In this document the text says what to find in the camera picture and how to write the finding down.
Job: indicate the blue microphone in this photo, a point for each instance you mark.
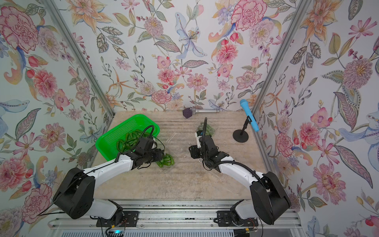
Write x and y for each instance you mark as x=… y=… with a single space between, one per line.
x=245 y=106

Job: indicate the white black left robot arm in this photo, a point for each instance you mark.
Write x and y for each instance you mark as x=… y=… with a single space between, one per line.
x=75 y=196

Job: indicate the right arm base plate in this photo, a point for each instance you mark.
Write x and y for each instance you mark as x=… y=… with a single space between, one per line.
x=230 y=219

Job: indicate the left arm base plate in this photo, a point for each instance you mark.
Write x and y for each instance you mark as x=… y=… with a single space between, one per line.
x=125 y=219

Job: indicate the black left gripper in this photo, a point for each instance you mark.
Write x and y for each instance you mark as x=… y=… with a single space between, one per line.
x=159 y=154

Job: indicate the curved green pepper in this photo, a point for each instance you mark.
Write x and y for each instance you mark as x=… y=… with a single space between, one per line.
x=130 y=140

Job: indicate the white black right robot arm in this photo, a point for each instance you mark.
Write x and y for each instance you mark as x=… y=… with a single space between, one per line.
x=268 y=199

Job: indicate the green plastic basket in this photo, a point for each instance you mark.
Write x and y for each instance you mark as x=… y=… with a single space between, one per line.
x=106 y=144

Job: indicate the aluminium rail frame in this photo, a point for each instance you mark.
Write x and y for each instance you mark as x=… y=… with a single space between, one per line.
x=178 y=214

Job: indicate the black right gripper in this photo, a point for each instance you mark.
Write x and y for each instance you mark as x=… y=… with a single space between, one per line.
x=194 y=151

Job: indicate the clear pepper clamshell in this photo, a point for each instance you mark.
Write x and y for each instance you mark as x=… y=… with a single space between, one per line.
x=167 y=161
x=209 y=131

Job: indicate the black microphone stand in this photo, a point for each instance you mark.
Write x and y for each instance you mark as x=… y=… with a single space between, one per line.
x=240 y=135

